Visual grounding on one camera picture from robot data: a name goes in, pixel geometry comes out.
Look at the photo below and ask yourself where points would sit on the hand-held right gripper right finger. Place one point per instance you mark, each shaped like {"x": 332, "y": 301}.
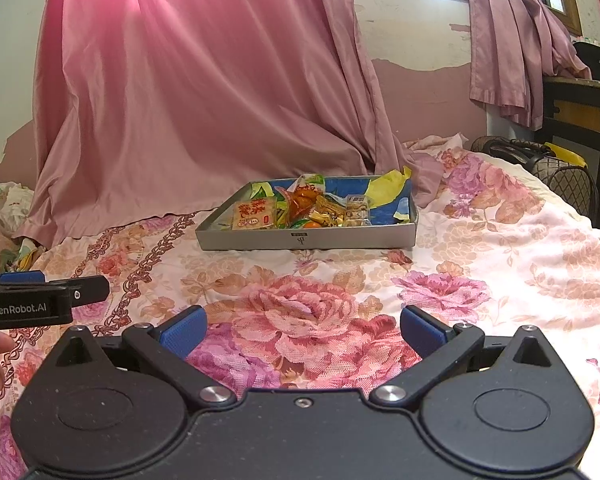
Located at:
{"x": 420, "y": 332}

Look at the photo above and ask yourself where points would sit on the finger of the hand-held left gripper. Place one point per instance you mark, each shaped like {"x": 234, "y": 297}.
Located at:
{"x": 22, "y": 277}
{"x": 92, "y": 290}

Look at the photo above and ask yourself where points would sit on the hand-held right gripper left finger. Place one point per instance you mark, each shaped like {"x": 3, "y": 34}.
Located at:
{"x": 187, "y": 335}

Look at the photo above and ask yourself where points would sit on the beige barcode snack packet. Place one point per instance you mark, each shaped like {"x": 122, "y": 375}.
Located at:
{"x": 358, "y": 210}

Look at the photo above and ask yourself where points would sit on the metal tray with painted lining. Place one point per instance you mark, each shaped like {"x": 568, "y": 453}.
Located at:
{"x": 305, "y": 240}

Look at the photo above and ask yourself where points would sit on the colourful crumpled cloth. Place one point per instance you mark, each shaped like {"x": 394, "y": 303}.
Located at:
{"x": 22, "y": 255}

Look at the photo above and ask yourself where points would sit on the white printed cloth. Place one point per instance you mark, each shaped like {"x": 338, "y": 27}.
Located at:
{"x": 7, "y": 210}

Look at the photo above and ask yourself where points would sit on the orange square snack packet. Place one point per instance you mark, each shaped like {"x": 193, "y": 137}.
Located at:
{"x": 254, "y": 215}

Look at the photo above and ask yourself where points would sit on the golden wrapped snack packet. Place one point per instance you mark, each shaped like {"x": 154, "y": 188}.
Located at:
{"x": 330, "y": 212}

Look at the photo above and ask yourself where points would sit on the orange snack packet green top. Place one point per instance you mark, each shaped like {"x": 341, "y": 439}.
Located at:
{"x": 304, "y": 197}

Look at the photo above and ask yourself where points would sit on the yellow plastic bag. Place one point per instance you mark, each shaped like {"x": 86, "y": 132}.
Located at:
{"x": 567, "y": 154}

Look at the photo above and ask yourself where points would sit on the large pink curtain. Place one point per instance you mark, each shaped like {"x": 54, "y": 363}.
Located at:
{"x": 205, "y": 85}

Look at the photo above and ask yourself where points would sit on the dark wooden desk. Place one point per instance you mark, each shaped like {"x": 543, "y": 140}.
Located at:
{"x": 580, "y": 110}

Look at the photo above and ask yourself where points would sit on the small pink curtain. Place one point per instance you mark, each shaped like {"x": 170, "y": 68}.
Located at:
{"x": 520, "y": 45}

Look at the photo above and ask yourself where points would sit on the black sign with number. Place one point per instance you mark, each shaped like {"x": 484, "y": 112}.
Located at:
{"x": 597, "y": 62}

